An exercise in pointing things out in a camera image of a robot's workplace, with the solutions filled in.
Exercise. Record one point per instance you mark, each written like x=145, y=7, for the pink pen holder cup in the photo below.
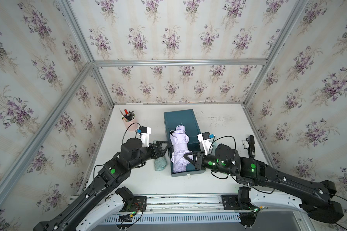
x=129, y=120

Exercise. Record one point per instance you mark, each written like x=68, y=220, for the teal drawer cabinet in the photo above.
x=187, y=118

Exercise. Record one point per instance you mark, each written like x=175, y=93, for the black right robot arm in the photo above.
x=316, y=197

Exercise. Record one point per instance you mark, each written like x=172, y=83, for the aluminium front rail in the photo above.
x=212, y=202

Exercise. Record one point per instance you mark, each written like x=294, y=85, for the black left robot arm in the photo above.
x=104, y=196

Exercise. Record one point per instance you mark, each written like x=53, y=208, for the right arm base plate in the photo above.
x=239, y=201

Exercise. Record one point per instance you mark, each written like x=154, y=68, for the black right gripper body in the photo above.
x=204, y=162

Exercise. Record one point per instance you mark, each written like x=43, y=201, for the black stapler device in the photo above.
x=249, y=145

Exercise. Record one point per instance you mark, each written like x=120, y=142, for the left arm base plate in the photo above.
x=131, y=202

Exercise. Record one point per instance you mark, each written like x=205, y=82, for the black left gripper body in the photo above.
x=153, y=154

